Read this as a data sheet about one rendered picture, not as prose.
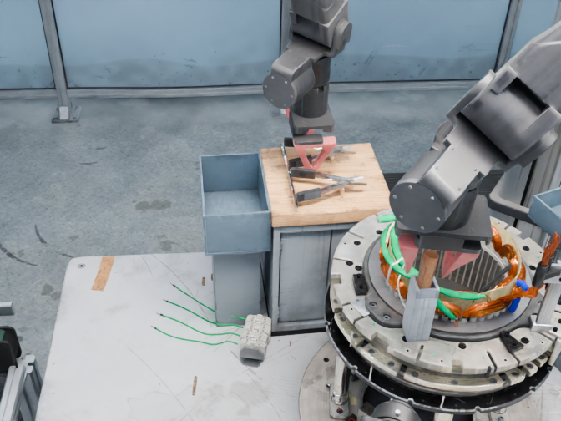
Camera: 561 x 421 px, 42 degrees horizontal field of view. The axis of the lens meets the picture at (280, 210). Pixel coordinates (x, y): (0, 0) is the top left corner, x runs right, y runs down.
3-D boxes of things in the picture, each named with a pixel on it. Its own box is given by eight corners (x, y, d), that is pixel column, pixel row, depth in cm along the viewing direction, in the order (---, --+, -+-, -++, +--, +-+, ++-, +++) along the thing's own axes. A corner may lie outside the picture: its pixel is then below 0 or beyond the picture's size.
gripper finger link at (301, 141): (293, 182, 120) (295, 134, 114) (286, 156, 125) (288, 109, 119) (334, 180, 121) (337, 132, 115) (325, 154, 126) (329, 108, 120)
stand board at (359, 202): (271, 227, 116) (272, 215, 115) (259, 159, 131) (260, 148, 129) (394, 220, 118) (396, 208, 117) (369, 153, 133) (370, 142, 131)
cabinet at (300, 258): (270, 337, 133) (273, 227, 116) (260, 266, 147) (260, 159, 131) (376, 328, 135) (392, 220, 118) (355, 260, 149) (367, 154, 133)
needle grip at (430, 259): (421, 296, 87) (430, 261, 83) (412, 286, 88) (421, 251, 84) (432, 291, 88) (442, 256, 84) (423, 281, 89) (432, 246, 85)
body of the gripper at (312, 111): (294, 137, 116) (295, 96, 111) (285, 102, 123) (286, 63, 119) (335, 134, 116) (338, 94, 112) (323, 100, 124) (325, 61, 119)
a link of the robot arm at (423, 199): (564, 128, 67) (496, 63, 67) (519, 196, 60) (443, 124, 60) (482, 190, 77) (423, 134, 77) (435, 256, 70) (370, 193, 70)
